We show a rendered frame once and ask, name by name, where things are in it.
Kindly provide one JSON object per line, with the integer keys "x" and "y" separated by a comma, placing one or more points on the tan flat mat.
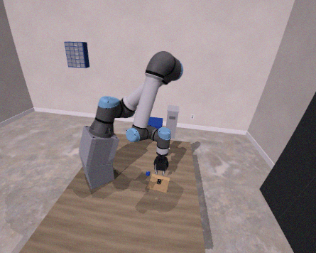
{"x": 162, "y": 187}

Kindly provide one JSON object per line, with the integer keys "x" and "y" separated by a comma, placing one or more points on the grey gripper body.
{"x": 160, "y": 165}

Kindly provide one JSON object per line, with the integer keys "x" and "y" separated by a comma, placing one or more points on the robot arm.
{"x": 163, "y": 65}

